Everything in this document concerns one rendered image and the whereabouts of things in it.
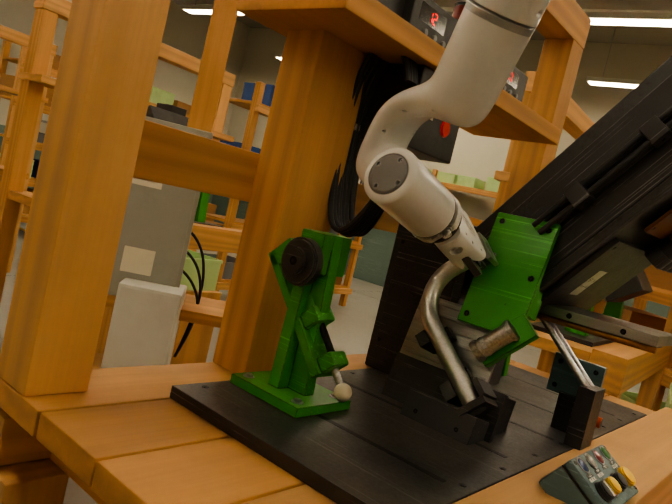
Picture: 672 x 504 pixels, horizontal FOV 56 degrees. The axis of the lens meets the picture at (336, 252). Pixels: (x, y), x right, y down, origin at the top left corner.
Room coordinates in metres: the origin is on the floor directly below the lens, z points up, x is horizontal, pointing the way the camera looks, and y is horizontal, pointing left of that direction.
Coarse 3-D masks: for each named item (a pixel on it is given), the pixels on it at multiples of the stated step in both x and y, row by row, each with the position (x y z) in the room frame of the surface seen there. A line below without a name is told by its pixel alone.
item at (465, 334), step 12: (420, 300) 1.18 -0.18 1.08; (444, 300) 1.15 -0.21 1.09; (420, 312) 1.17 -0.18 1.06; (444, 312) 1.14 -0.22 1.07; (456, 312) 1.13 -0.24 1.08; (420, 324) 1.16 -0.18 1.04; (444, 324) 1.13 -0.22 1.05; (456, 324) 1.12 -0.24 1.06; (468, 324) 1.10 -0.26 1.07; (408, 336) 1.16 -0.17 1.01; (456, 336) 1.11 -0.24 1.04; (468, 336) 1.09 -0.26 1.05; (480, 336) 1.08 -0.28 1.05; (408, 348) 1.14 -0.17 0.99; (420, 348) 1.14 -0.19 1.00; (456, 348) 1.10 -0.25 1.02; (468, 348) 1.08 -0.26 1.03; (432, 360) 1.11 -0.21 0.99; (468, 360) 1.07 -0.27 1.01; (480, 372) 1.06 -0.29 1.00; (492, 372) 1.05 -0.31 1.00
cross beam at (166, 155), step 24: (144, 144) 0.97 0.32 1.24; (168, 144) 1.00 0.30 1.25; (192, 144) 1.03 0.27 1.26; (216, 144) 1.07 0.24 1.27; (144, 168) 0.97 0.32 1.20; (168, 168) 1.01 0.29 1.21; (192, 168) 1.04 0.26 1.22; (216, 168) 1.08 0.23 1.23; (240, 168) 1.12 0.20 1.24; (216, 192) 1.09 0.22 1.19; (240, 192) 1.13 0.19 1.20; (360, 192) 1.39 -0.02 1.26; (384, 216) 1.48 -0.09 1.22
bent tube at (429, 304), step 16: (480, 240) 1.08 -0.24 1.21; (448, 272) 1.10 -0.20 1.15; (432, 288) 1.10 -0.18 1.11; (432, 304) 1.09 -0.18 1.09; (432, 320) 1.07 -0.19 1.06; (432, 336) 1.06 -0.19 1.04; (448, 352) 1.03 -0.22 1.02; (448, 368) 1.02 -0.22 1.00; (464, 368) 1.02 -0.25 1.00; (464, 384) 1.00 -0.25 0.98; (464, 400) 0.98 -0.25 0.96
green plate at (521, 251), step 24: (504, 216) 1.13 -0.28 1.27; (504, 240) 1.11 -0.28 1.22; (528, 240) 1.09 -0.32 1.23; (552, 240) 1.07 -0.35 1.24; (504, 264) 1.09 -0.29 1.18; (528, 264) 1.07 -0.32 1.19; (480, 288) 1.10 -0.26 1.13; (504, 288) 1.08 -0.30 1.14; (528, 288) 1.05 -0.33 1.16; (480, 312) 1.08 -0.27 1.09; (504, 312) 1.06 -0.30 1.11; (528, 312) 1.04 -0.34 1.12
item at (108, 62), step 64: (128, 0) 0.81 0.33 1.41; (64, 64) 0.84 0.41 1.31; (128, 64) 0.83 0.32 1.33; (320, 64) 1.10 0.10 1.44; (576, 64) 1.93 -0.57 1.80; (64, 128) 0.81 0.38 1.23; (128, 128) 0.84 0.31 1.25; (320, 128) 1.13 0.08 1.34; (64, 192) 0.79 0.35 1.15; (128, 192) 0.86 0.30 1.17; (256, 192) 1.14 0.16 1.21; (320, 192) 1.16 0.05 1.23; (512, 192) 1.92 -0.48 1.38; (64, 256) 0.80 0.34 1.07; (256, 256) 1.11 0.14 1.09; (64, 320) 0.82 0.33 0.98; (256, 320) 1.09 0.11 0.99; (64, 384) 0.83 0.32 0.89
